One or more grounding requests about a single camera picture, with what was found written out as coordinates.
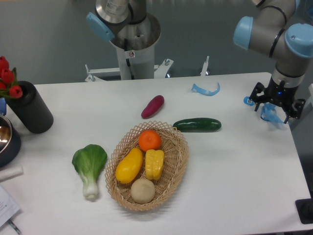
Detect purple sweet potato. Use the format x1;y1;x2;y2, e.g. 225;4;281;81
141;95;164;119

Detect white paper roll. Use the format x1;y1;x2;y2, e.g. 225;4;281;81
0;166;23;181

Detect grey second robot arm base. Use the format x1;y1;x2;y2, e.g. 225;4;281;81
86;0;161;51

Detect beige round potato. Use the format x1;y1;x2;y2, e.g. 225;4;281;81
131;178;156;204

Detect dark metal bowl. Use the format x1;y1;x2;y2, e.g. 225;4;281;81
0;115;21;167

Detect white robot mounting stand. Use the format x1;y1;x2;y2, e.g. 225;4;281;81
84;44;211;83

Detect black cylindrical vase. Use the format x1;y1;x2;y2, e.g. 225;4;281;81
5;81;54;134

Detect orange fruit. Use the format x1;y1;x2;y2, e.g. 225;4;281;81
138;130;162;152

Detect black device at table edge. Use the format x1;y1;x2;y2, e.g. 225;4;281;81
295;198;313;224

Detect pen with patterned barrel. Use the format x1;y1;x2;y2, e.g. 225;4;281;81
7;219;22;235

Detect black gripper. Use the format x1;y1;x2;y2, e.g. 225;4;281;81
243;78;306;130

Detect red tulip flowers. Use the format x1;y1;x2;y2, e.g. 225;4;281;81
0;56;23;99

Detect green cucumber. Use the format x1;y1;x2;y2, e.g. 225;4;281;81
173;117;222;133

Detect yellow bell pepper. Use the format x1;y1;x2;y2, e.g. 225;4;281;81
145;149;164;180

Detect yellow mango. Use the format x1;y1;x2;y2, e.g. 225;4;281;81
115;147;143;184

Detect white paper sheet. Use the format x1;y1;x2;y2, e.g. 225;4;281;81
0;187;20;226

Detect green bok choy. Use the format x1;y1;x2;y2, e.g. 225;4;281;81
72;144;107;201

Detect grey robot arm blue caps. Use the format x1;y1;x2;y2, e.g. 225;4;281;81
233;0;313;123

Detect woven wicker basket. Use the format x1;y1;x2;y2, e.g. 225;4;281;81
105;121;189;211

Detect loose blue gripper finger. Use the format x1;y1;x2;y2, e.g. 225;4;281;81
191;83;221;96

